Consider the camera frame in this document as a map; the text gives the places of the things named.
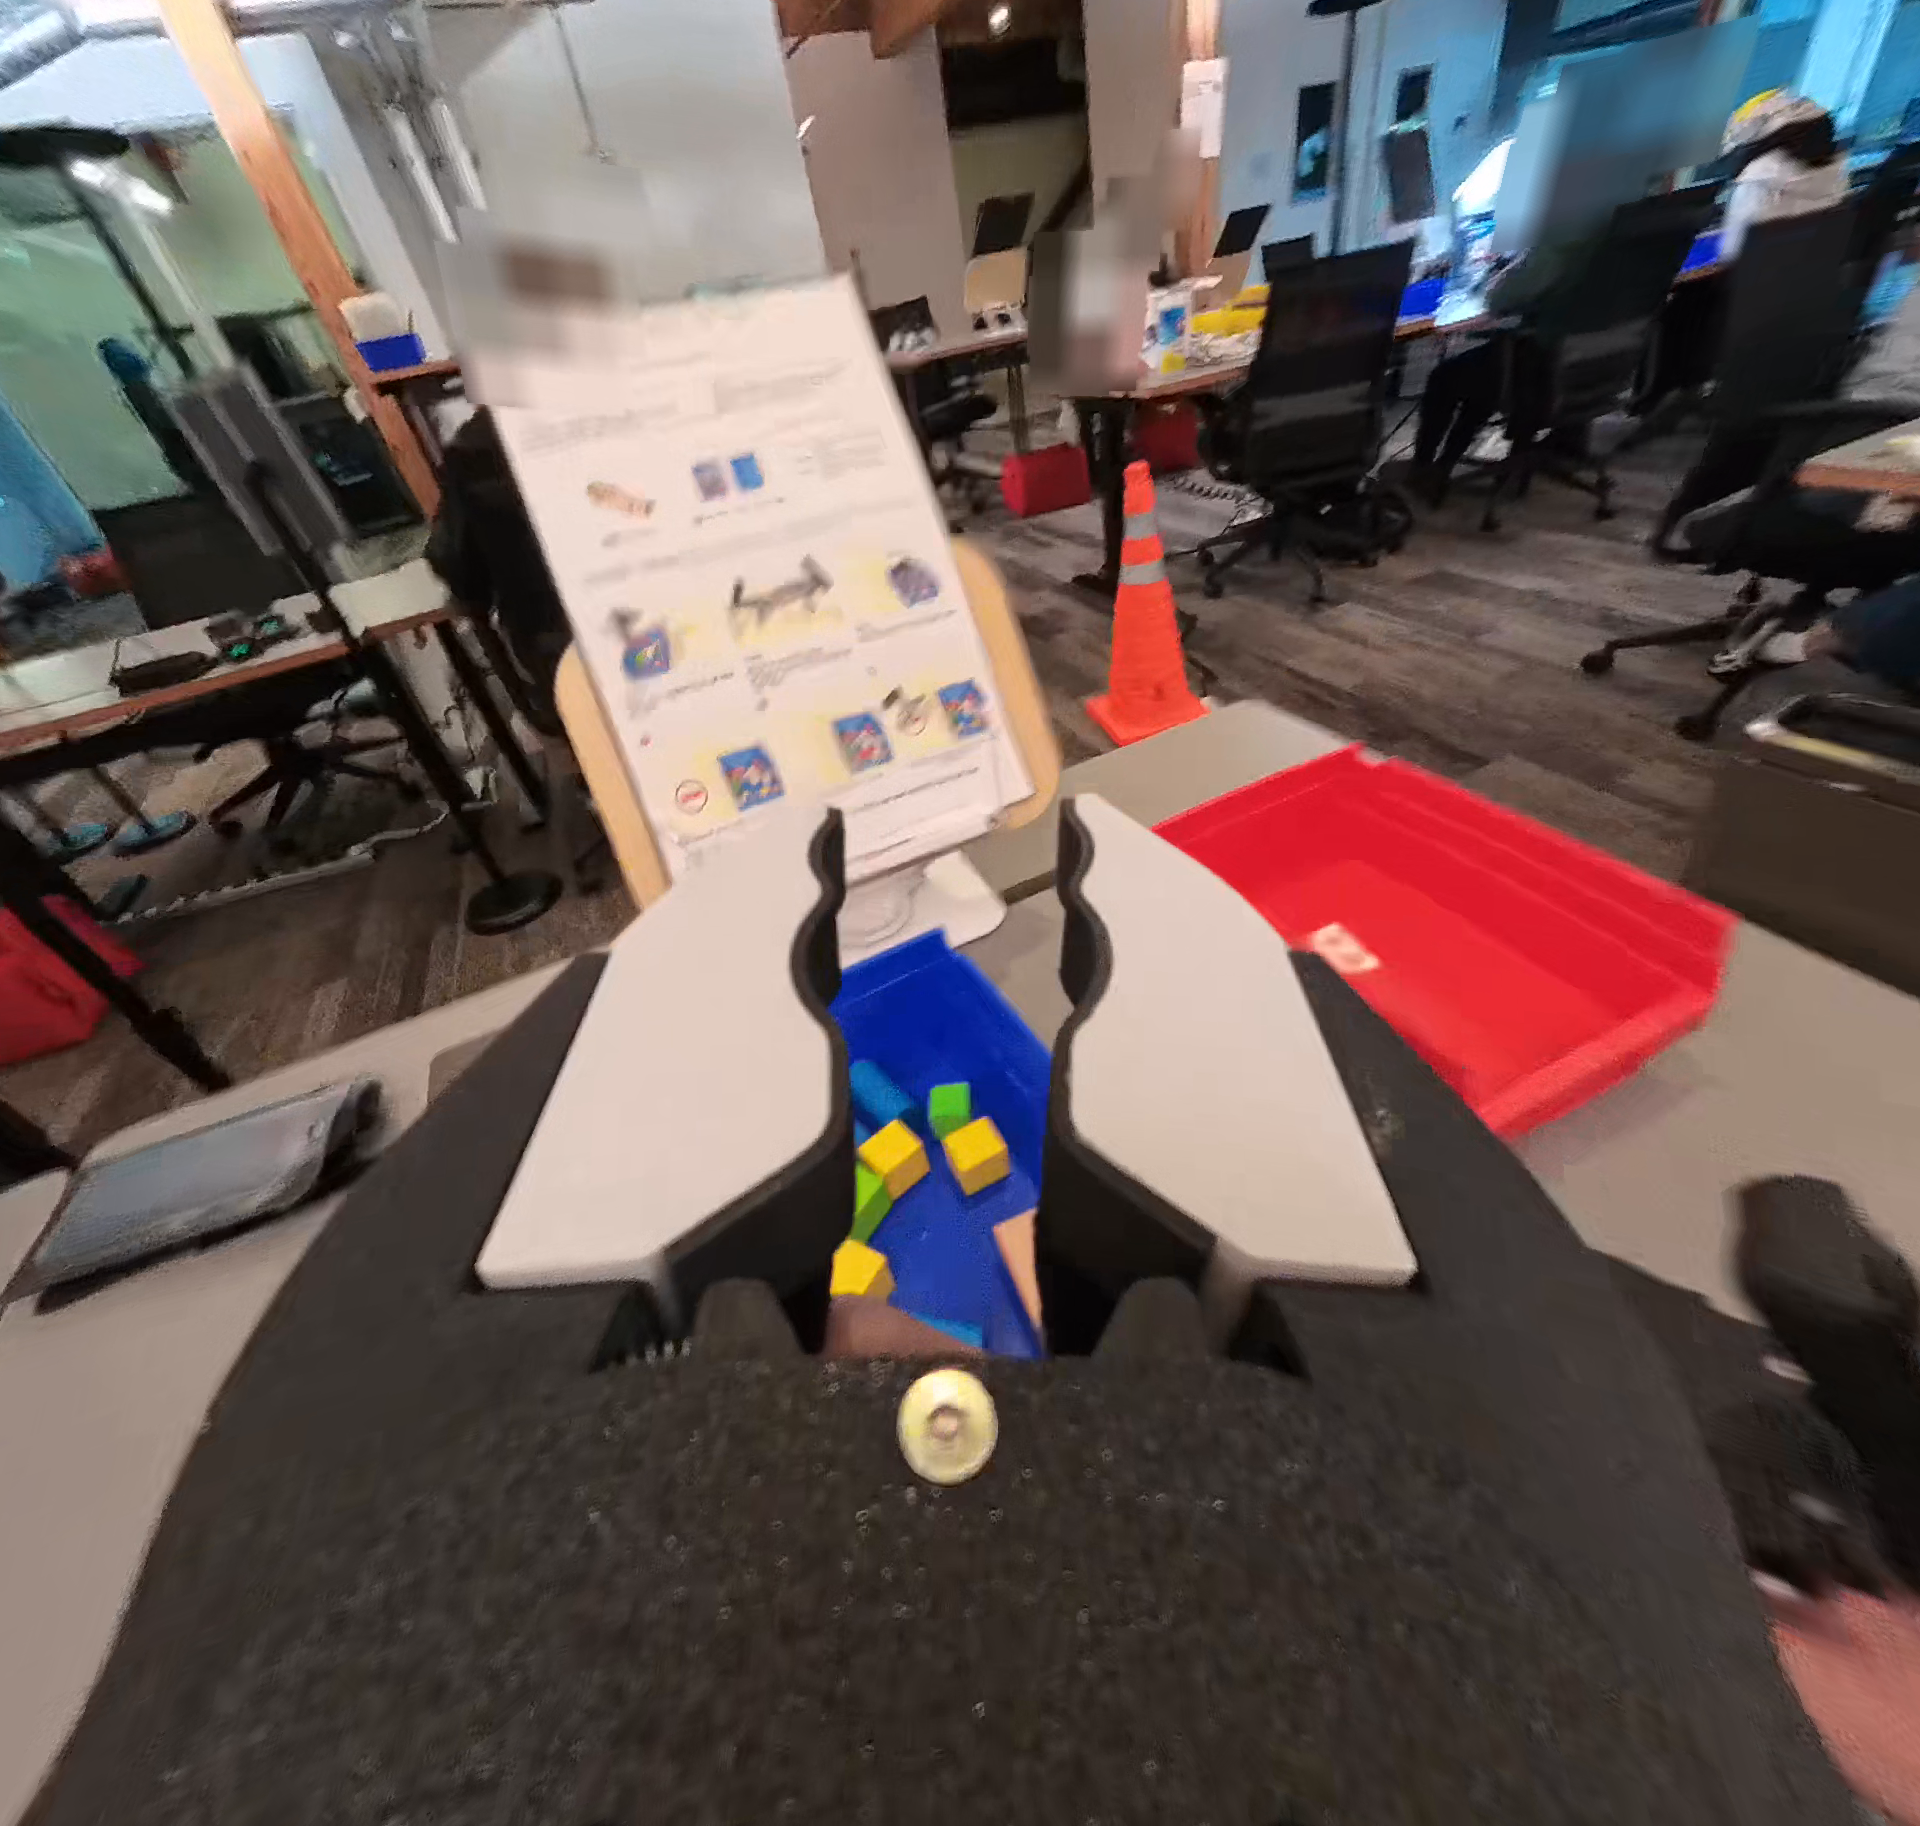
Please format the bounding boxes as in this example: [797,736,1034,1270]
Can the clipboard with instruction sheet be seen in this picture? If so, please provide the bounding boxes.
[477,275,1065,917]

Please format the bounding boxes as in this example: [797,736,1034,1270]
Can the black keyboard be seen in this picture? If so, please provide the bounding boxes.
[114,606,360,693]

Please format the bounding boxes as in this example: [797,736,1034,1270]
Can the black mesh office chair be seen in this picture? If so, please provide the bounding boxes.
[1186,239,1415,613]

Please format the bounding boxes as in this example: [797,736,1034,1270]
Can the red bag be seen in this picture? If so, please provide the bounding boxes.
[997,435,1097,522]

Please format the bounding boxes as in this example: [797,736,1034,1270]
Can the orange striped bar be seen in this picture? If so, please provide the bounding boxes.
[1087,459,1209,750]

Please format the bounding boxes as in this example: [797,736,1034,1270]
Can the blue plastic bin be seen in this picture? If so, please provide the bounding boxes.
[824,927,1059,1364]

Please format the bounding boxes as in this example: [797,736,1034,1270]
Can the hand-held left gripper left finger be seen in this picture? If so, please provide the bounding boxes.
[475,801,854,1295]

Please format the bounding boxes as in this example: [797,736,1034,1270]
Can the person's right hand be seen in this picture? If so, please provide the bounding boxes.
[1757,1575,1920,1826]

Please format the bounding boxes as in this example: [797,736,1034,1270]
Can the wooden table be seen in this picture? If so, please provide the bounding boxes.
[883,296,1442,580]

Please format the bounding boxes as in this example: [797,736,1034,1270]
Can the grey bag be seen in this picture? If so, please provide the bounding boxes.
[17,1075,385,1299]

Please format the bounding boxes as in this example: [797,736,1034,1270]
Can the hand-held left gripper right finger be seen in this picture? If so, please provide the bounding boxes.
[1034,795,1419,1295]

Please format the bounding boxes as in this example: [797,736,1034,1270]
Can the black round stand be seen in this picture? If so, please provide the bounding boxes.
[1306,0,1411,262]

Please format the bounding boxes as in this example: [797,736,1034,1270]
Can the red plastic bin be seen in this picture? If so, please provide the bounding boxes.
[1151,747,1732,1144]

